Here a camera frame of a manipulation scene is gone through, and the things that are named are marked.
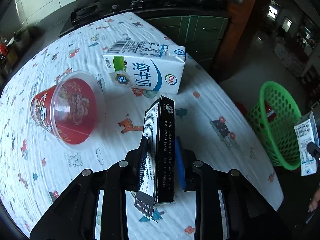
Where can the condiment jars on counter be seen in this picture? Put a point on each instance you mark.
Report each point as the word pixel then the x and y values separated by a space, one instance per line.
pixel 12 50

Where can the person's right hand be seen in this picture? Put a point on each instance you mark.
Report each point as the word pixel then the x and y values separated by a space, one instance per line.
pixel 314 201

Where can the red snack bag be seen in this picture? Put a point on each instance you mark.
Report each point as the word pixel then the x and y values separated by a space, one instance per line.
pixel 270 113

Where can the green plastic waste basket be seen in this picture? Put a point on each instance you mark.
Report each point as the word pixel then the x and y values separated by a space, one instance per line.
pixel 278 137

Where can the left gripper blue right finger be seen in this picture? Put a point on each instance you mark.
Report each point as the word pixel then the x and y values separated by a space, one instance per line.
pixel 225 201

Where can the green kitchen cabinet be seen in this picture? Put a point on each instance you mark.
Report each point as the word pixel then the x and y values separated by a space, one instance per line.
pixel 200 35

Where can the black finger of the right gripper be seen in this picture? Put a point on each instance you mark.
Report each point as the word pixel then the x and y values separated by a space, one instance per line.
pixel 314 151

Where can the white green milk carton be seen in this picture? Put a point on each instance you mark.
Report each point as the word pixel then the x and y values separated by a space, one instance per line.
pixel 146 65

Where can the black gas stove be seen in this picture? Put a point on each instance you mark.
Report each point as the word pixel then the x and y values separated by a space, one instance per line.
pixel 99 9

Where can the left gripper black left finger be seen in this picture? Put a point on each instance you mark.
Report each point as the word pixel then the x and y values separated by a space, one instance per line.
pixel 73 214

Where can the red cartoon plastic cup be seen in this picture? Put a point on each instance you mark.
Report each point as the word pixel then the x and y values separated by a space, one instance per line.
pixel 72 111

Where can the black white slim box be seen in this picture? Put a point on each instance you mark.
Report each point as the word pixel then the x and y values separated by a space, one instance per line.
pixel 157 163

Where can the white blue milk carton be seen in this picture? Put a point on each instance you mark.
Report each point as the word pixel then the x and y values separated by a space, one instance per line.
pixel 306 132

